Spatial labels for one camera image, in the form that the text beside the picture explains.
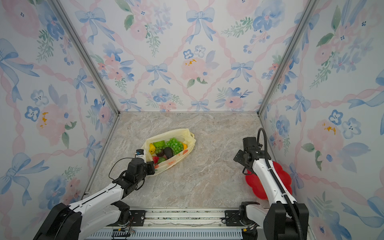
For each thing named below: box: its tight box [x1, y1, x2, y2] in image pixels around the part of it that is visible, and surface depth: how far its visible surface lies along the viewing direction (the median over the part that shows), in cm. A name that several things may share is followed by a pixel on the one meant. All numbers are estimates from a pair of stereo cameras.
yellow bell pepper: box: [149, 143, 156, 155], surface depth 97 cm
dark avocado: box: [164, 147, 174, 159], surface depth 96 cm
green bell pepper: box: [153, 140, 166, 149], surface depth 98 cm
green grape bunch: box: [164, 137, 184, 156], surface depth 99 cm
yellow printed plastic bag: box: [141, 128, 196, 149], surface depth 94 cm
